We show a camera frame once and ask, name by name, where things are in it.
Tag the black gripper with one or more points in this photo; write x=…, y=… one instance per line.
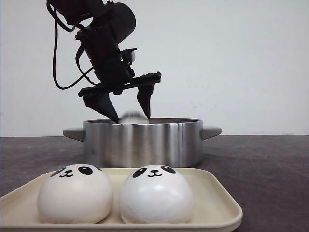
x=113, y=68

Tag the panda bun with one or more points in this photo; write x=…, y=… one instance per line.
x=156, y=194
x=133, y=117
x=78, y=193

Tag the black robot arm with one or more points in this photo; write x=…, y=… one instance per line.
x=69, y=13

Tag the stainless steel pot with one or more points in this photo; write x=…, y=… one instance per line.
x=175, y=142

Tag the cream plastic tray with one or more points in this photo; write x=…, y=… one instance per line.
x=215, y=209

